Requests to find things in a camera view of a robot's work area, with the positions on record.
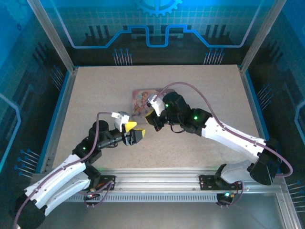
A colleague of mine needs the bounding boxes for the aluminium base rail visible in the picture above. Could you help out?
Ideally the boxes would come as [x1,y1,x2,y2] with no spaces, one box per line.
[32,167,286,193]

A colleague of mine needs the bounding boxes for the slotted grey cable duct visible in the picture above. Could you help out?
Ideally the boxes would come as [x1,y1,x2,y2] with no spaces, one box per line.
[68,192,221,203]

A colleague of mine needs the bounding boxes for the aluminium frame post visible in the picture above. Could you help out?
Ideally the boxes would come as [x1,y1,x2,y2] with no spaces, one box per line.
[26,0,76,73]
[239,0,287,75]

